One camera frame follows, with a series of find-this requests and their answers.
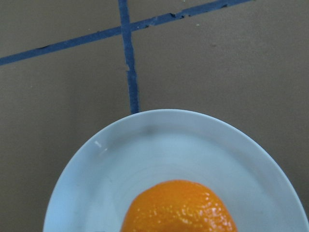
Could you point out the orange fruit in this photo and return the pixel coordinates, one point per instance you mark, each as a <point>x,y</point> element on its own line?
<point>178,206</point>

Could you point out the light blue plate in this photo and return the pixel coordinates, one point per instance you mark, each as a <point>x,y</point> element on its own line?
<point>139,151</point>

